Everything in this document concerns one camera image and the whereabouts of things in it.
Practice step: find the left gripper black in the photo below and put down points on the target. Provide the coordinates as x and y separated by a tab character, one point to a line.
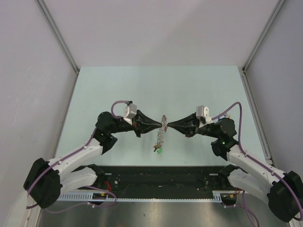
137	124

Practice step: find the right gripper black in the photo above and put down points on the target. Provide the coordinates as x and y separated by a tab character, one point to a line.
191	120

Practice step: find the metal disc keyring holder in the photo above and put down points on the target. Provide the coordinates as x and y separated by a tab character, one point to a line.
160	134

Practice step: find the green yellow tagged keys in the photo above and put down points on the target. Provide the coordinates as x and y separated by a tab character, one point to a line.
157	148

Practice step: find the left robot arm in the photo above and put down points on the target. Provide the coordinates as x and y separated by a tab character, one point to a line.
48	179

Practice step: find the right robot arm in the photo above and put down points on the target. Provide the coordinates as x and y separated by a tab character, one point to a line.
281	191

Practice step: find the blue tagged key bunch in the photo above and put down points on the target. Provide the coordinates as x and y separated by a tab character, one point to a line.
226	115

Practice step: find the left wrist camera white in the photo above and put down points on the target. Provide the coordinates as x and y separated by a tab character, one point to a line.
130	112

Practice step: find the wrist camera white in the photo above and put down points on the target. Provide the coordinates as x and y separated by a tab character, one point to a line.
202	114
130	112

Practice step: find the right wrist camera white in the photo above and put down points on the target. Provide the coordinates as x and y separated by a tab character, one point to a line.
202	114

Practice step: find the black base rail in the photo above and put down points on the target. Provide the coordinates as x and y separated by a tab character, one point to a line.
164	182

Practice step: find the white slotted cable duct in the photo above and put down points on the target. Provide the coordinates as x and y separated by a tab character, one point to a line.
102	197

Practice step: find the left aluminium frame post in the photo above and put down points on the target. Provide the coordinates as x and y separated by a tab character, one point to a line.
57	34

